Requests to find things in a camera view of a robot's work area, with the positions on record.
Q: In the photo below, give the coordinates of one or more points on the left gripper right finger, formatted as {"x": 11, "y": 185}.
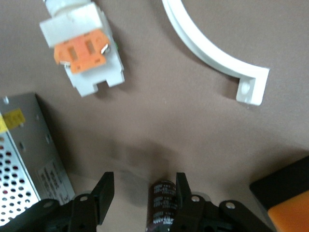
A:
{"x": 193, "y": 207}

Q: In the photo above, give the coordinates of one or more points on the perforated metal power supply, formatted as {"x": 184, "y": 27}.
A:
{"x": 29, "y": 164}

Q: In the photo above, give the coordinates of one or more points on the white orange red lamp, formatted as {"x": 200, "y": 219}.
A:
{"x": 84, "y": 50}

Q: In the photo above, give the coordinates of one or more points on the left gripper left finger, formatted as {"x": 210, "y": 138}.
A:
{"x": 91, "y": 207}

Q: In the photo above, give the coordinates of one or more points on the black cylindrical capacitor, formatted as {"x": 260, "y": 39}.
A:
{"x": 161, "y": 205}

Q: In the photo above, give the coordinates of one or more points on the brown table mat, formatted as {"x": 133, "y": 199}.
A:
{"x": 169, "y": 125}

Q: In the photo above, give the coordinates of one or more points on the large white arc bracket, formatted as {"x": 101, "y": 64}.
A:
{"x": 217, "y": 55}

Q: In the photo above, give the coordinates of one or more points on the orange button box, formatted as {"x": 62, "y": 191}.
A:
{"x": 285, "y": 191}

